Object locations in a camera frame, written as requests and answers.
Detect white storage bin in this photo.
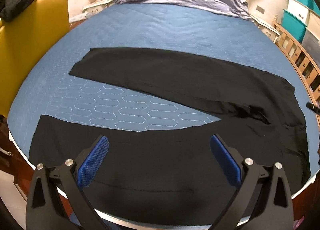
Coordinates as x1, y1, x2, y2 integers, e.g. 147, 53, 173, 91
287, 0, 309, 24

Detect blue quilted mattress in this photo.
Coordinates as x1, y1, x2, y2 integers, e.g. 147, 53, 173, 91
8, 4, 318, 165

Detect black pants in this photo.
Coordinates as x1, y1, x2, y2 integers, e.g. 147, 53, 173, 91
29, 48, 311, 225

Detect white nightstand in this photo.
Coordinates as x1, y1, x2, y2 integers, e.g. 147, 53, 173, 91
251, 15, 280, 43

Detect dark cloth on armchair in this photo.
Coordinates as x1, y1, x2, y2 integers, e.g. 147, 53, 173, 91
1, 0, 34, 22

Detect teal storage bin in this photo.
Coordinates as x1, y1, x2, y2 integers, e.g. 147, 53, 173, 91
281, 9, 307, 43

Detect grey storage bin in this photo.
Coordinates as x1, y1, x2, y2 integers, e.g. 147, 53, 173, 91
302, 28, 320, 66

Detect yellow armchair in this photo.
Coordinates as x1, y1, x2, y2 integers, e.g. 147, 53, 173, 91
1, 0, 69, 117

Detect wooden crib rail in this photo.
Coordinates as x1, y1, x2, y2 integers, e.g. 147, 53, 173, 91
272, 21, 319, 105

